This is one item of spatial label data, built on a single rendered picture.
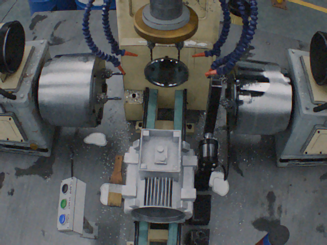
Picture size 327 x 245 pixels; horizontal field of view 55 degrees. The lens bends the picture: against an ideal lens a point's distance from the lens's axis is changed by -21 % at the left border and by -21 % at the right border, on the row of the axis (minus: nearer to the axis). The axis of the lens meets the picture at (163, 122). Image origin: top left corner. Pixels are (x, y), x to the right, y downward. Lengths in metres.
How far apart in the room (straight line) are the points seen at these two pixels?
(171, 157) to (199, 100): 0.46
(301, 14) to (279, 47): 1.79
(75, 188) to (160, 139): 0.28
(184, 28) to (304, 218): 0.82
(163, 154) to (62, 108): 0.36
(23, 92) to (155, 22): 0.48
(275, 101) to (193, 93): 0.38
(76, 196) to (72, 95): 0.31
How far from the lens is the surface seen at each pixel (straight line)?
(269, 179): 1.37
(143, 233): 1.12
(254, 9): 0.96
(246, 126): 1.15
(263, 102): 1.12
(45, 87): 1.16
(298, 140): 1.26
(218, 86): 0.97
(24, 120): 1.24
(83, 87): 1.12
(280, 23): 3.30
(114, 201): 1.28
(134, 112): 1.39
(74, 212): 1.00
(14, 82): 1.19
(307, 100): 1.14
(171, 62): 1.23
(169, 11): 0.95
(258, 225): 1.29
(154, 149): 1.01
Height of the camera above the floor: 2.00
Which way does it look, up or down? 57 degrees down
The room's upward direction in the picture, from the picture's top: straight up
